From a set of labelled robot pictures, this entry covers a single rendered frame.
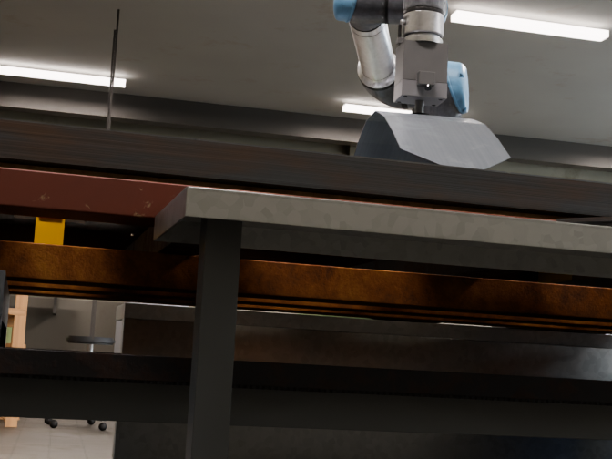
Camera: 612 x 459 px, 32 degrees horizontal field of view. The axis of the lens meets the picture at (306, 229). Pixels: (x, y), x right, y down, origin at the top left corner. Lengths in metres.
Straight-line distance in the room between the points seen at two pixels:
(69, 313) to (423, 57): 9.80
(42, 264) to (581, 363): 1.36
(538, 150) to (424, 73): 10.27
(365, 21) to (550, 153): 10.17
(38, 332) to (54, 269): 10.07
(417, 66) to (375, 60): 0.35
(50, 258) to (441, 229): 0.60
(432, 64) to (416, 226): 0.87
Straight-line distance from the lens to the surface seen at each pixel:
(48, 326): 11.57
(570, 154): 12.35
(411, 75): 1.95
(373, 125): 2.00
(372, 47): 2.24
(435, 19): 1.99
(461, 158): 1.68
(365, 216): 1.11
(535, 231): 1.18
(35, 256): 1.51
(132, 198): 1.38
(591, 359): 2.48
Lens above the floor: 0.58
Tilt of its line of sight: 7 degrees up
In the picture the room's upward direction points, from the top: 3 degrees clockwise
